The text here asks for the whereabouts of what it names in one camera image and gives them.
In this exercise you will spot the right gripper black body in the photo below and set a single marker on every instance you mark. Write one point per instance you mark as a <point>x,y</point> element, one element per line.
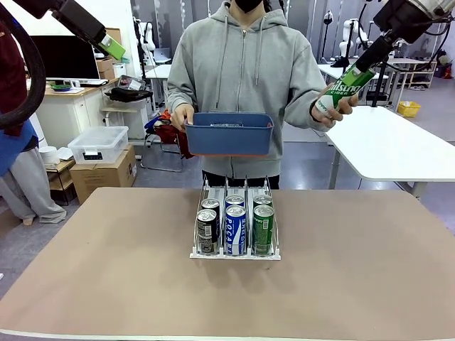
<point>401,19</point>

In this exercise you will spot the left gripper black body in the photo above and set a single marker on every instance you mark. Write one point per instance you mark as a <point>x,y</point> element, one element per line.
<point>80,21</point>

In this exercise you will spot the green Chilsung cider can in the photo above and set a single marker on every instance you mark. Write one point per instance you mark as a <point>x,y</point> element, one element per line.
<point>341,92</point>
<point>263,199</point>
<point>263,231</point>

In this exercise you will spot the blue plastic bin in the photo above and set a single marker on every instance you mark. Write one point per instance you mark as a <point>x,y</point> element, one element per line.
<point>227,138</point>

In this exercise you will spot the person's left forearm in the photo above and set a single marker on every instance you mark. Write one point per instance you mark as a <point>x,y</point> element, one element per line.
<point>302,113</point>

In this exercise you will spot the person's right forearm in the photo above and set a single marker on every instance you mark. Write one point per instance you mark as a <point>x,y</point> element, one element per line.
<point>177,96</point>

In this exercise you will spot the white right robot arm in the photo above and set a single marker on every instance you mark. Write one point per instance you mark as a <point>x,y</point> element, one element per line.
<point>426,7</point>

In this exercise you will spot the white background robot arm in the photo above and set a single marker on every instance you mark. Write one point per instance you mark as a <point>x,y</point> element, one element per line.
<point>151,39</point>
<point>346,39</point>

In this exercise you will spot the white clear can dispenser rack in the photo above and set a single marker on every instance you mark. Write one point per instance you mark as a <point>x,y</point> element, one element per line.
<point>234,256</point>

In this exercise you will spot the person's left hand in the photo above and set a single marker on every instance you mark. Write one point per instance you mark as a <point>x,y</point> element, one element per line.
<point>337,115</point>

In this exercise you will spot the person's right hand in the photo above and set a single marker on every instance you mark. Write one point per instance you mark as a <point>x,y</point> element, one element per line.
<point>182,117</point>

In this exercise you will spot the cardboard box on shelf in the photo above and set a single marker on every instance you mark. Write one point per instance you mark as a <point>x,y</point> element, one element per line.
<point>106,67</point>

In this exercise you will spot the small white bin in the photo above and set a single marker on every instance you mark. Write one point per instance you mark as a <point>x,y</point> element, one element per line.
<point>119,70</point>

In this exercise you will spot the black computer monitor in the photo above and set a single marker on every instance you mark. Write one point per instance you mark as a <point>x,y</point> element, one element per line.
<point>64,57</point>

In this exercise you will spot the black pole stand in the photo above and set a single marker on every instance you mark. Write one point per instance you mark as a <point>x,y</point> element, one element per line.
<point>377,96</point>

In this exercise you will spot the white background table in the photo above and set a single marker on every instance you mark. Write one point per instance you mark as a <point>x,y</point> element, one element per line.
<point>161,71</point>
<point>330,71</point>

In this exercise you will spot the grey laptop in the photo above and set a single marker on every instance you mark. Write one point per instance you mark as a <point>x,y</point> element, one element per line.
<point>161,56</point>

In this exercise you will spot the wooden shelf desk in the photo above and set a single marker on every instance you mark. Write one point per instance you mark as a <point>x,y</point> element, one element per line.
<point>419,76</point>

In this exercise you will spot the yellow plastic basket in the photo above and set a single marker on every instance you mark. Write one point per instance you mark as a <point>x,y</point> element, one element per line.
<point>409,109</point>

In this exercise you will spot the green tray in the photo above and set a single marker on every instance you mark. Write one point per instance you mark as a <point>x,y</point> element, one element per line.
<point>60,87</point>

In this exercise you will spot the white desk cabinet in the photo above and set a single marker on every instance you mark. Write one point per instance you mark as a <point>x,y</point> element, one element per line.
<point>71,110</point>

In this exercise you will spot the large white table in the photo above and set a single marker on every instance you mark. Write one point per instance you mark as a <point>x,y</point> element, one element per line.
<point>384,142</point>

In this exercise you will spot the clear plastic storage box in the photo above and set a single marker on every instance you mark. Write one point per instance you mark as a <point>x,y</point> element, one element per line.
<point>96,142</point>

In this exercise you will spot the chair with piled clothes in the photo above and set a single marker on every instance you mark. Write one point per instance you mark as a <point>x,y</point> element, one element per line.
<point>167,131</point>

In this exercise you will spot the white paper roll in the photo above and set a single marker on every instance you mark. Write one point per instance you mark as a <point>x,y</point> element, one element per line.
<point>48,156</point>

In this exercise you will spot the person in grey hoodie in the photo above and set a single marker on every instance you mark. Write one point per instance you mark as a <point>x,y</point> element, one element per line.
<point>245,64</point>

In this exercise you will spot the large cardboard box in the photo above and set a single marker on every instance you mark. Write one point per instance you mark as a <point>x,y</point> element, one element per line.
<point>99,181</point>

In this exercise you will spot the black face mask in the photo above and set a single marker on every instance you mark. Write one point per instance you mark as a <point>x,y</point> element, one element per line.
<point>249,5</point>

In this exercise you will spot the bystander in grey trousers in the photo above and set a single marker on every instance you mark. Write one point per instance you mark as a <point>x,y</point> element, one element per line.
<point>32,184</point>

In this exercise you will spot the black Pepsi can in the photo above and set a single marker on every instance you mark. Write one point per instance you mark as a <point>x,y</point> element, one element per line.
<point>208,231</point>
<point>210,204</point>

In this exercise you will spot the blue Pocari Sweat can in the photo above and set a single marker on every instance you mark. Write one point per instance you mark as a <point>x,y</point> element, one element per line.
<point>235,200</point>
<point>235,231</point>

